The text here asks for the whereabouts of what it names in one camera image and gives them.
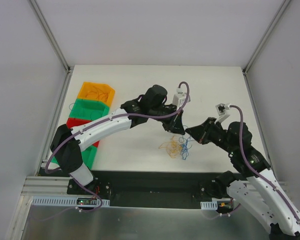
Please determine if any yellow thin cable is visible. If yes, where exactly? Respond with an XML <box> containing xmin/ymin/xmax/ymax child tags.
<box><xmin>158</xmin><ymin>134</ymin><xmax>184</xmax><ymax>160</ymax></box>

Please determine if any blue thin cable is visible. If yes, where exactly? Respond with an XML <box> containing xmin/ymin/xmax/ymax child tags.
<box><xmin>178</xmin><ymin>135</ymin><xmax>194</xmax><ymax>161</ymax></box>

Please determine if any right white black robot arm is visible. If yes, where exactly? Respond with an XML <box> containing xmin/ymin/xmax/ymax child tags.
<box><xmin>185</xmin><ymin>117</ymin><xmax>300</xmax><ymax>240</ymax></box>

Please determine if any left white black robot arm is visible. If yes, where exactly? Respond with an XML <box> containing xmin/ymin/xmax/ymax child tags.
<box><xmin>45</xmin><ymin>84</ymin><xmax>190</xmax><ymax>196</ymax></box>

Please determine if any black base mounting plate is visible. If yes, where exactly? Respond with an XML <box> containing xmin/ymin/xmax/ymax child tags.
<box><xmin>36</xmin><ymin>168</ymin><xmax>241</xmax><ymax>208</ymax></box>

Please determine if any orange plastic bin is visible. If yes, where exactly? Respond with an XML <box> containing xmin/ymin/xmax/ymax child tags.
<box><xmin>77</xmin><ymin>82</ymin><xmax>116</xmax><ymax>107</ymax></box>

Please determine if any upper green plastic bin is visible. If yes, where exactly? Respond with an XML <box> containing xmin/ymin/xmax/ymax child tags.
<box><xmin>69</xmin><ymin>98</ymin><xmax>110</xmax><ymax>121</ymax></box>

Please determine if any green plastic bin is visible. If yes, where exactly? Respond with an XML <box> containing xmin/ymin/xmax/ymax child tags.
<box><xmin>69</xmin><ymin>98</ymin><xmax>110</xmax><ymax>121</ymax></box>
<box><xmin>48</xmin><ymin>145</ymin><xmax>98</xmax><ymax>170</ymax></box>

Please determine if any lower green plastic bin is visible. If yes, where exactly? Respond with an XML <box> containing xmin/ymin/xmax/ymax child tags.
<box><xmin>48</xmin><ymin>145</ymin><xmax>98</xmax><ymax>170</ymax></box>

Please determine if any red plastic bin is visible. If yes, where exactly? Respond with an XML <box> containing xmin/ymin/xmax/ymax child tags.
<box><xmin>65</xmin><ymin>117</ymin><xmax>101</xmax><ymax>148</ymax></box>

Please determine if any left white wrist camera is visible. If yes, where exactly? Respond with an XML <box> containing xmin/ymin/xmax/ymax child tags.
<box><xmin>172</xmin><ymin>87</ymin><xmax>191</xmax><ymax>109</ymax></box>

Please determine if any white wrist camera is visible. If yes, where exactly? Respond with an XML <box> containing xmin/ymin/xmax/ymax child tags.
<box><xmin>215</xmin><ymin>103</ymin><xmax>231</xmax><ymax>124</ymax></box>
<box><xmin>172</xmin><ymin>87</ymin><xmax>191</xmax><ymax>109</ymax></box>

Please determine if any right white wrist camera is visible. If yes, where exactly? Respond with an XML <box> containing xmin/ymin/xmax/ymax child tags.
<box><xmin>215</xmin><ymin>103</ymin><xmax>231</xmax><ymax>124</ymax></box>

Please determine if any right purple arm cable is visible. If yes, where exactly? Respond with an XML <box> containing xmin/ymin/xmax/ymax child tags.
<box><xmin>201</xmin><ymin>104</ymin><xmax>300</xmax><ymax>240</ymax></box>

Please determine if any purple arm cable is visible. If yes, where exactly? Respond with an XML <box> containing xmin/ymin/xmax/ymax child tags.
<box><xmin>201</xmin><ymin>104</ymin><xmax>300</xmax><ymax>240</ymax></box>
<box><xmin>29</xmin><ymin>80</ymin><xmax>191</xmax><ymax>222</ymax></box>

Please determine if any right white cable duct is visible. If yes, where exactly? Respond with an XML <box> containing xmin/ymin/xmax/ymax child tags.
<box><xmin>200</xmin><ymin>200</ymin><xmax>218</xmax><ymax>211</ymax></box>

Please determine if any white cable duct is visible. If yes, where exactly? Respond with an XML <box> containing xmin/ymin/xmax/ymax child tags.
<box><xmin>32</xmin><ymin>196</ymin><xmax>110</xmax><ymax>208</ymax></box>
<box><xmin>200</xmin><ymin>200</ymin><xmax>218</xmax><ymax>211</ymax></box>

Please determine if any right aluminium frame post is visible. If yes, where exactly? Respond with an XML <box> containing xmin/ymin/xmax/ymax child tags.
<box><xmin>242</xmin><ymin>0</ymin><xmax>292</xmax><ymax>76</ymax></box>

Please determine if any aluminium frame post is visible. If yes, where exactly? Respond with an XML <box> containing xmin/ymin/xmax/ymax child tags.
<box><xmin>27</xmin><ymin>0</ymin><xmax>72</xmax><ymax>74</ymax></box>
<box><xmin>242</xmin><ymin>0</ymin><xmax>292</xmax><ymax>76</ymax></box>

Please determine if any left white cable duct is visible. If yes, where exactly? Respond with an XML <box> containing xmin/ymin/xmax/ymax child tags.
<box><xmin>32</xmin><ymin>196</ymin><xmax>110</xmax><ymax>208</ymax></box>

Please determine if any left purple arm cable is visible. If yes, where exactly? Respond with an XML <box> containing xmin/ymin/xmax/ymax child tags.
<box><xmin>29</xmin><ymin>80</ymin><xmax>191</xmax><ymax>222</ymax></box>

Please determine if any aluminium front rail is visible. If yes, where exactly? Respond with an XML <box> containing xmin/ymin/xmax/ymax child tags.
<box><xmin>21</xmin><ymin>176</ymin><xmax>71</xmax><ymax>196</ymax></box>

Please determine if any left aluminium frame post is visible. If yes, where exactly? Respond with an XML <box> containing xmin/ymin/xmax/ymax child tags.
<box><xmin>27</xmin><ymin>0</ymin><xmax>72</xmax><ymax>74</ymax></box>

